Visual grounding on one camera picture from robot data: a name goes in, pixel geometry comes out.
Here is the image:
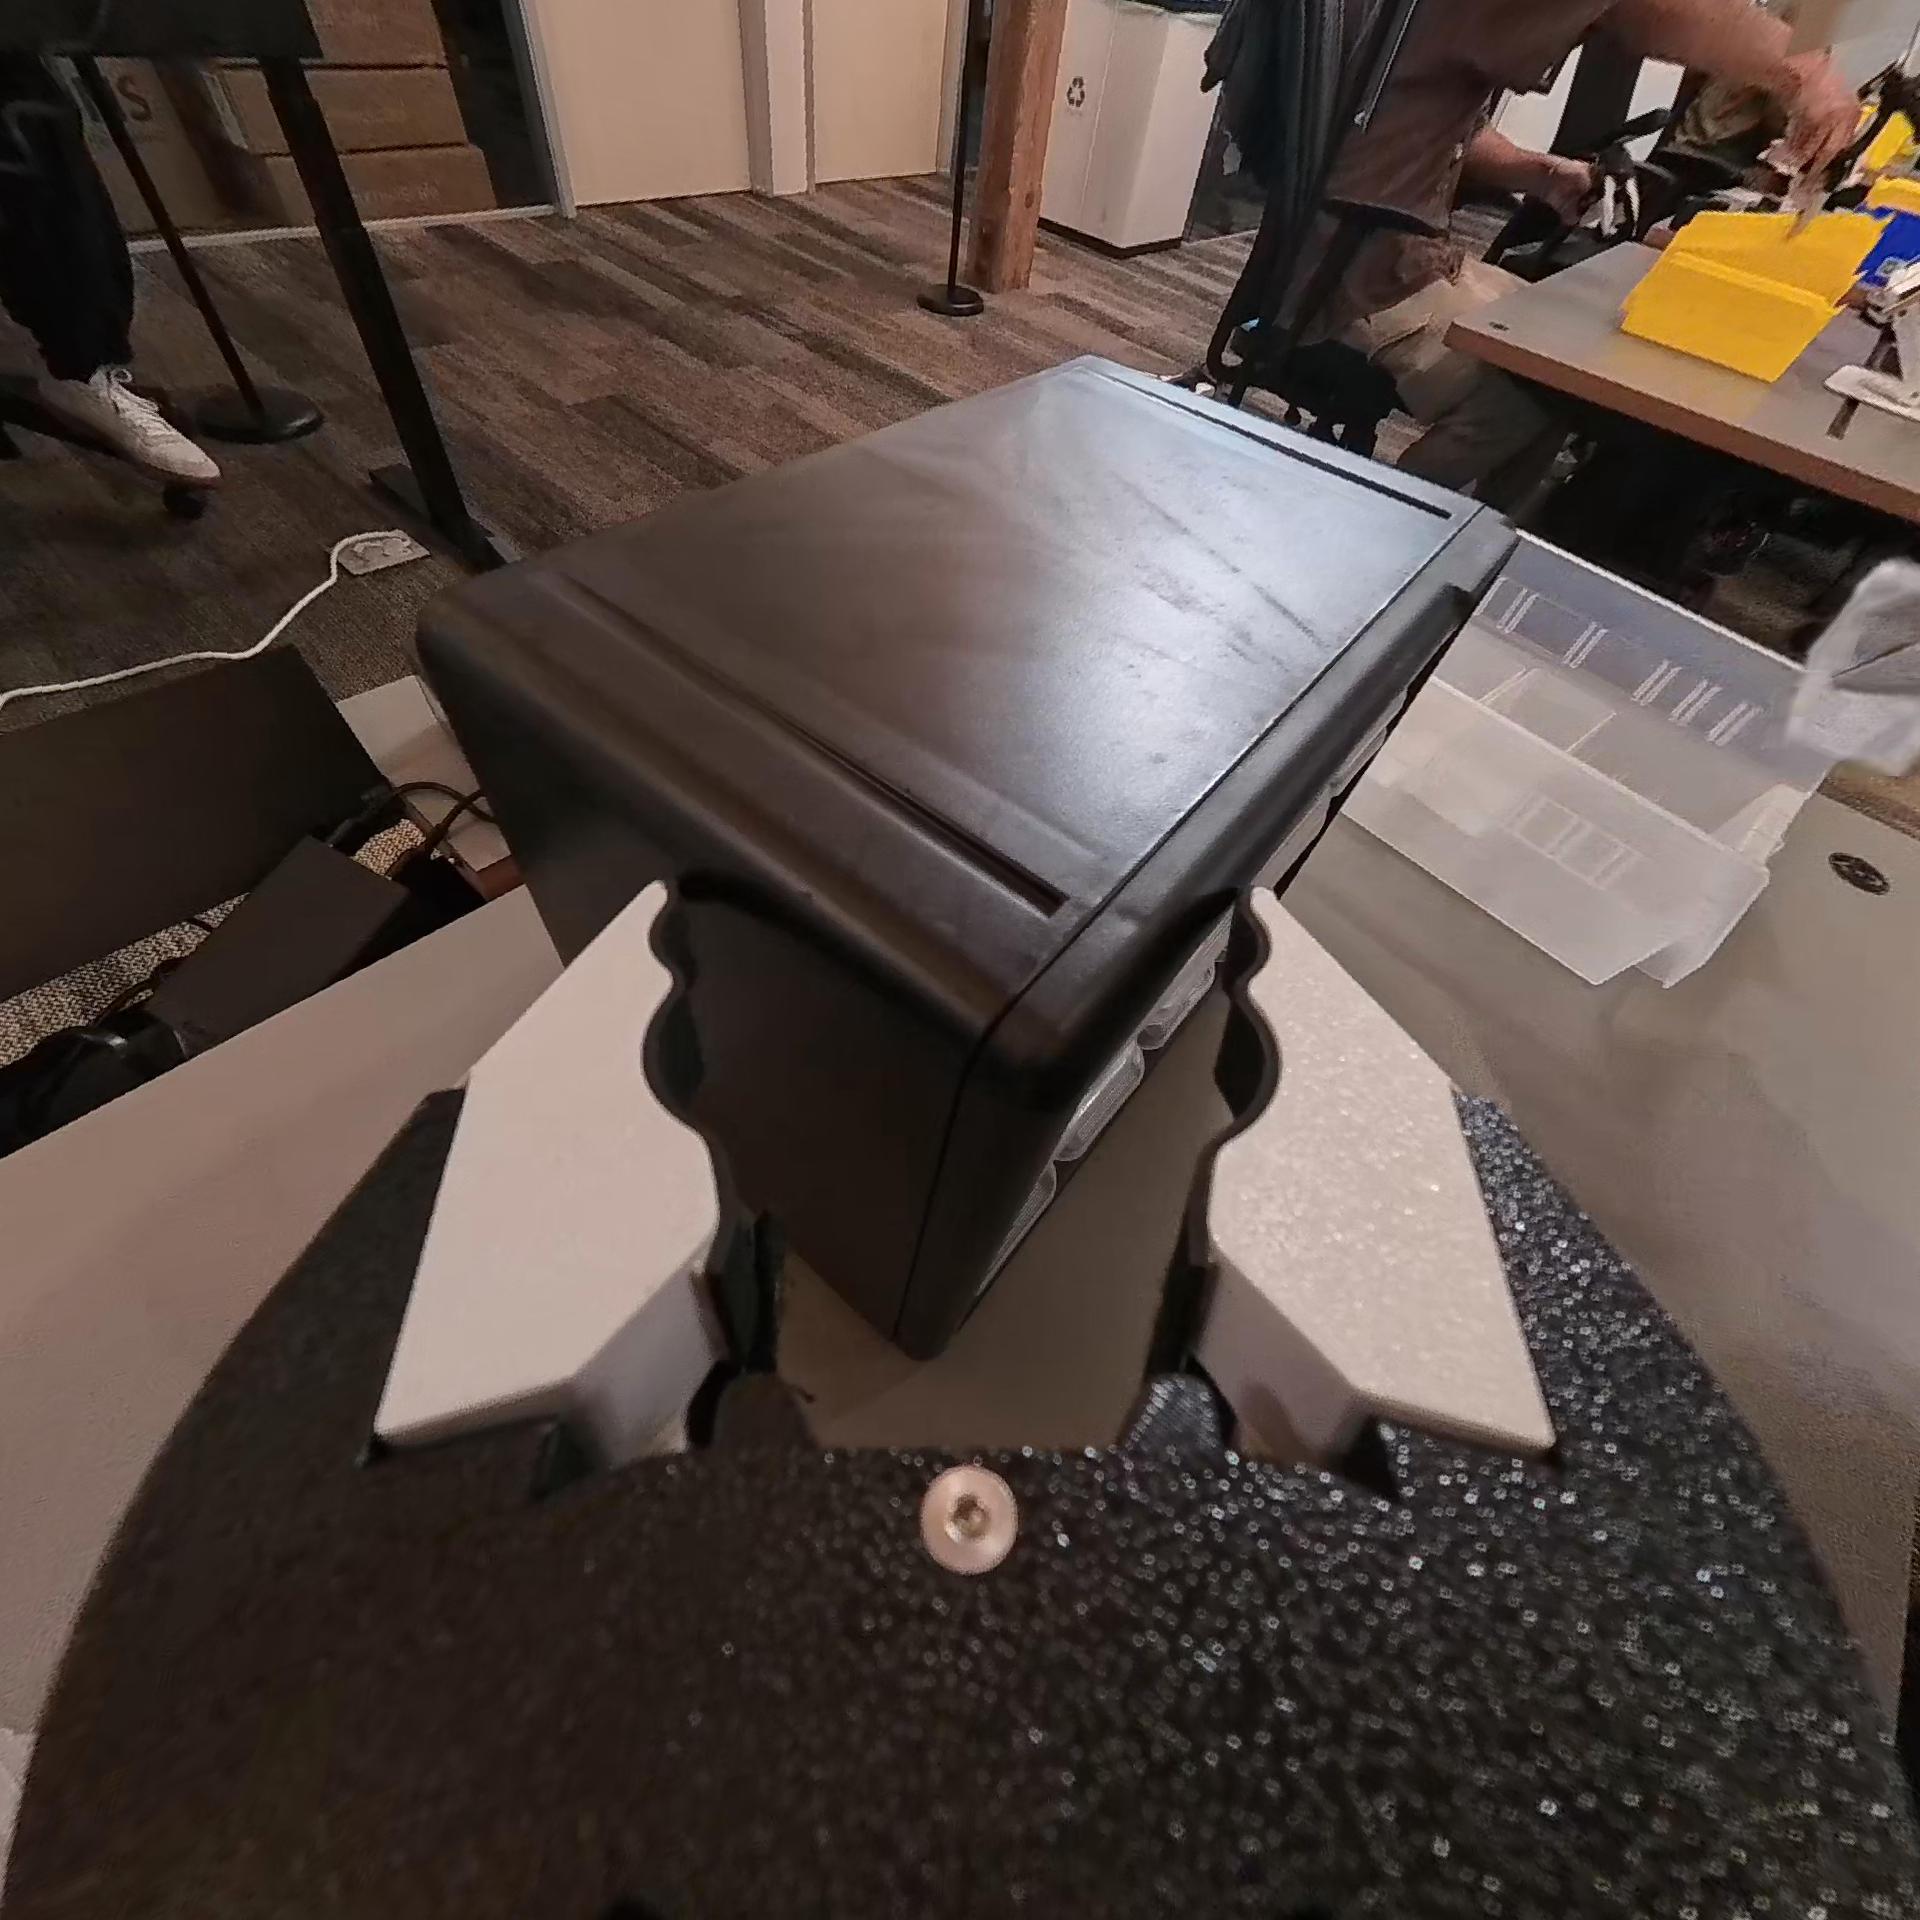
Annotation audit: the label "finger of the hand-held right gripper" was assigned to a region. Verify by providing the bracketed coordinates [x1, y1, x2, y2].
[1787, 557, 1920, 777]

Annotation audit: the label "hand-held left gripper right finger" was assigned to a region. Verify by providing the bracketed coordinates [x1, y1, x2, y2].
[1142, 886, 1557, 1468]

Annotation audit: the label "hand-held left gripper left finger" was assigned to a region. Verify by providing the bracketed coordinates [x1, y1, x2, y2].
[372, 878, 786, 1458]

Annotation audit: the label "large clear plastic bin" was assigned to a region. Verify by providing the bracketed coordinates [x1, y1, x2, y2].
[1341, 539, 1825, 992]

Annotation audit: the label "black drawer cabinet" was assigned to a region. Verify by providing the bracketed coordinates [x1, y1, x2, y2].
[419, 357, 1522, 1359]

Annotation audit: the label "white waste cabinet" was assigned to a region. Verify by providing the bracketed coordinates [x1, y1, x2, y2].
[1037, 0, 1219, 257]

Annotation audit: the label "grey desk with wooden edge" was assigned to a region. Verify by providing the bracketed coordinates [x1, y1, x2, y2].
[1446, 224, 1920, 527]

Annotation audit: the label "yellow plastic bin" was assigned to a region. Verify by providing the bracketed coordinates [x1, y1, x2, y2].
[1618, 210, 1885, 385]

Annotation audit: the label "black box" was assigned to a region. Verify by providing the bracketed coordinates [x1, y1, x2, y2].
[134, 839, 410, 1052]

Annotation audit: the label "dark brown panel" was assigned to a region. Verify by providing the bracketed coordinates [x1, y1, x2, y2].
[0, 645, 409, 992]

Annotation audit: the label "white power strip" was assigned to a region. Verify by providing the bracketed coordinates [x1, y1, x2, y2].
[0, 527, 431, 714]

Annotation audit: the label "black office chair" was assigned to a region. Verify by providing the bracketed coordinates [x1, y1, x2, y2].
[1199, 0, 1451, 449]

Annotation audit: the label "black stand with round base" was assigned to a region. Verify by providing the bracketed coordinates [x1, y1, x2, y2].
[74, 57, 323, 445]

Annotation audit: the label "black standing desk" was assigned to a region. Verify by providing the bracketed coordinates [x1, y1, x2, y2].
[0, 0, 503, 571]

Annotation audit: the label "thin black stanchion pole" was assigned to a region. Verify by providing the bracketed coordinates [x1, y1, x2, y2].
[918, 0, 991, 319]

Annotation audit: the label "black cables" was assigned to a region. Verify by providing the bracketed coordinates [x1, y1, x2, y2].
[335, 781, 503, 876]

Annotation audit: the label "wooden post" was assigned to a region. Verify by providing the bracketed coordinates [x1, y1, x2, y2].
[960, 0, 1071, 294]

